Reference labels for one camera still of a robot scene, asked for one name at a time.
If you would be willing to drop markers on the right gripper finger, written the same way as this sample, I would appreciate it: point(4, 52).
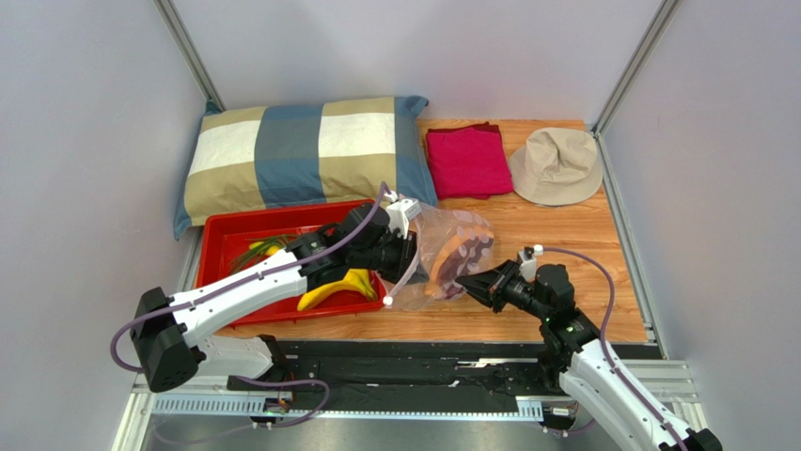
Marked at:
point(488, 282)
point(485, 297)

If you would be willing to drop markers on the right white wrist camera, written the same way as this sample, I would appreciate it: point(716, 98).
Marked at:
point(528, 261)

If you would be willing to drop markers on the right aluminium frame post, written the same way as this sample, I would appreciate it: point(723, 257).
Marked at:
point(653, 33)

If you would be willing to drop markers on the magenta folded cloth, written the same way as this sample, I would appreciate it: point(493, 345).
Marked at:
point(468, 162)

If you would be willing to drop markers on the fake orange bread slice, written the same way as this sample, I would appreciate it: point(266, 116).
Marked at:
point(468, 251)

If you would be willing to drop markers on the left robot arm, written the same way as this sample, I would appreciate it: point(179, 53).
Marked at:
point(173, 335)

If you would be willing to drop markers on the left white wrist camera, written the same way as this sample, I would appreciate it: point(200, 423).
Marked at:
point(401, 211)

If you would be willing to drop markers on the left aluminium frame post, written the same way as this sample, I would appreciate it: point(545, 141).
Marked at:
point(175, 25)

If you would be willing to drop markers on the aluminium frame post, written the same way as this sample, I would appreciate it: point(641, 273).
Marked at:
point(653, 33)
point(175, 25)

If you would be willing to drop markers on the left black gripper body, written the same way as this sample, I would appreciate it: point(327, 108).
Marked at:
point(391, 257)

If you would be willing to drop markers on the clear zip top bag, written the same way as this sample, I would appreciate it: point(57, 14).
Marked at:
point(433, 227)

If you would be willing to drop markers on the beige bucket hat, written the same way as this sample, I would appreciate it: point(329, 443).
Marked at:
point(556, 167)

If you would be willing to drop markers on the fake green onion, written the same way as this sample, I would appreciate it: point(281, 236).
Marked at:
point(258, 250)

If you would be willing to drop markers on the yellow fake banana bunch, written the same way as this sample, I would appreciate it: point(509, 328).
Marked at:
point(355, 281)

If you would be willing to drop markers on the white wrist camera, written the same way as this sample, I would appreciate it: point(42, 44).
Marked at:
point(401, 211)
point(528, 261)

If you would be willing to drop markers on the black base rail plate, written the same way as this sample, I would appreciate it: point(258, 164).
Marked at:
point(404, 376)

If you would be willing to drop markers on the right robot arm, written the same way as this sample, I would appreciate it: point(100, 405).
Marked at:
point(579, 362)

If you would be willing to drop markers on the plaid pillow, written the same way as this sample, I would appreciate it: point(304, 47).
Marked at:
point(268, 157)

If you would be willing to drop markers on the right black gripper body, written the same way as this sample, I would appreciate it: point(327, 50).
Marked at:
point(505, 286)

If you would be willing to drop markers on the red plastic tray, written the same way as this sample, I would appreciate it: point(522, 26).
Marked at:
point(228, 236)

